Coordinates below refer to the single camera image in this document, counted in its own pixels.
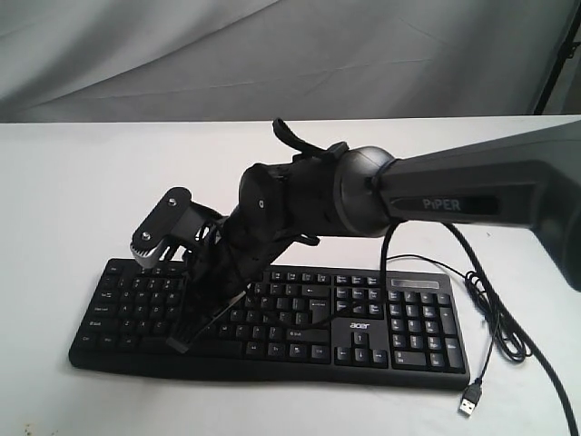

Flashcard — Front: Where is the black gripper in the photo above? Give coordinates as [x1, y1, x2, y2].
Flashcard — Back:
[166, 218, 291, 353]

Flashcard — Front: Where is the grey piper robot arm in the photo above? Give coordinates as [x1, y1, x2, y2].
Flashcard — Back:
[168, 120, 580, 353]

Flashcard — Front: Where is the black acer keyboard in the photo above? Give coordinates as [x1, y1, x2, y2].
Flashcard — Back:
[68, 259, 470, 391]

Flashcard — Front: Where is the grey backdrop cloth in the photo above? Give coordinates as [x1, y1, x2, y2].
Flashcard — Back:
[1, 1, 580, 123]

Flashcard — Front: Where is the black tripod stand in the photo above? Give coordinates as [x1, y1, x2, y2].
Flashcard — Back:
[532, 1, 580, 115]

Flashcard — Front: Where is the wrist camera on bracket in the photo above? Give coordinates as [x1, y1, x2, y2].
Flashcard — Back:
[130, 187, 222, 269]

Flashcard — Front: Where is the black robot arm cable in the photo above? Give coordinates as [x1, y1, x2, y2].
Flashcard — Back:
[312, 217, 581, 436]

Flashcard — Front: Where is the black USB cable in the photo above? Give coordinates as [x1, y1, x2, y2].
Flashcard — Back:
[383, 255, 534, 418]

